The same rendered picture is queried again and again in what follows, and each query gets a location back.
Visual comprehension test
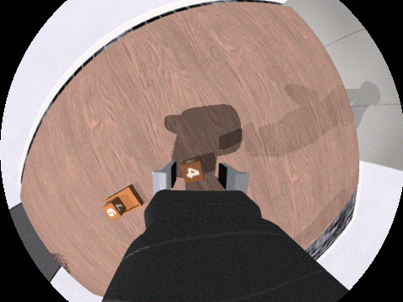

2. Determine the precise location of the orange open tray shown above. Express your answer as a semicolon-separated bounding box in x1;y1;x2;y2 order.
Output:
105;185;144;215

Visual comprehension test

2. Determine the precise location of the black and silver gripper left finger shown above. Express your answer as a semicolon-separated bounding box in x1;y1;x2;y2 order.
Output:
153;161;176;195

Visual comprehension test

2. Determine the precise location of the orange cube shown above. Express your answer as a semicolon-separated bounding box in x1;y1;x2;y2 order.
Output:
181;158;204;184
103;197;126;220

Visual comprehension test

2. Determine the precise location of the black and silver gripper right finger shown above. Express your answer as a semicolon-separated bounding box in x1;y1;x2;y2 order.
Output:
218;163;249;195

